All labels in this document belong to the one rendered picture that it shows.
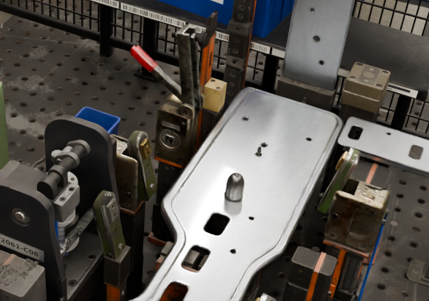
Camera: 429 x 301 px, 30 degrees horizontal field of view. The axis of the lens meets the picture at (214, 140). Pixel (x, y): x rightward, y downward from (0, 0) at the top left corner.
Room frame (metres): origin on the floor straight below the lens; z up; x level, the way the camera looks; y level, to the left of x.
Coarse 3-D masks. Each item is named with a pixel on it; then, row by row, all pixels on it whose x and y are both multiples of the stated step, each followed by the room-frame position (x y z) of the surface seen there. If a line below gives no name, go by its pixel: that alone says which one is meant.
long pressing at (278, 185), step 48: (240, 96) 1.31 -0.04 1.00; (240, 144) 1.16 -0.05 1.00; (288, 144) 1.18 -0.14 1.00; (192, 192) 1.02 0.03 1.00; (288, 192) 1.05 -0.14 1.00; (192, 240) 0.90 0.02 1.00; (240, 240) 0.92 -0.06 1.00; (288, 240) 0.93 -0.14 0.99; (192, 288) 0.80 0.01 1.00; (240, 288) 0.82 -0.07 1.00
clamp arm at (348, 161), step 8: (344, 152) 1.05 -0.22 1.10; (352, 152) 1.03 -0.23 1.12; (360, 152) 1.04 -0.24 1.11; (344, 160) 1.03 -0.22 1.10; (352, 160) 1.02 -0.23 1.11; (336, 168) 1.03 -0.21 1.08; (344, 168) 1.02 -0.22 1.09; (352, 168) 1.01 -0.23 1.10; (336, 176) 1.02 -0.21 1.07; (344, 176) 1.02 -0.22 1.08; (336, 184) 1.02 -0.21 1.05; (344, 184) 1.02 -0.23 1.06; (328, 192) 1.02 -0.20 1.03; (320, 200) 1.04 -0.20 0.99; (328, 200) 1.02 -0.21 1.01; (320, 208) 1.03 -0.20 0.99; (328, 208) 1.02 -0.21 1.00
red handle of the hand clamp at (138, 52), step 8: (136, 48) 1.22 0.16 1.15; (136, 56) 1.21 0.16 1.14; (144, 56) 1.21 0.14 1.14; (144, 64) 1.20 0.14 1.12; (152, 64) 1.20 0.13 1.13; (152, 72) 1.20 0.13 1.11; (160, 72) 1.20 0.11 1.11; (160, 80) 1.20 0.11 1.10; (168, 80) 1.19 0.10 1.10; (168, 88) 1.19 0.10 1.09; (176, 88) 1.19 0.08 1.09; (176, 96) 1.19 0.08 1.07
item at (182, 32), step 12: (180, 36) 1.18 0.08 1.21; (192, 36) 1.18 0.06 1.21; (204, 36) 1.18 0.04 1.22; (180, 48) 1.18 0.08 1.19; (192, 48) 1.20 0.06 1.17; (180, 60) 1.17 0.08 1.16; (192, 60) 1.20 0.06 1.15; (180, 72) 1.17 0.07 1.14; (192, 72) 1.20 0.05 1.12; (192, 84) 1.17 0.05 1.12; (192, 96) 1.17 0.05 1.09
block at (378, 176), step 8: (360, 160) 1.18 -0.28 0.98; (360, 168) 1.16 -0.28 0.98; (368, 168) 1.16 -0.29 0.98; (376, 168) 1.17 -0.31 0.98; (384, 168) 1.17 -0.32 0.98; (352, 176) 1.13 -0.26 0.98; (360, 176) 1.14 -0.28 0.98; (368, 176) 1.14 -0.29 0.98; (376, 176) 1.14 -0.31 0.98; (384, 176) 1.15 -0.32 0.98; (376, 184) 1.12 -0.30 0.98; (384, 184) 1.12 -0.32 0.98; (344, 264) 1.12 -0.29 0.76; (360, 272) 1.16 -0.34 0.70; (360, 280) 1.14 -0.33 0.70
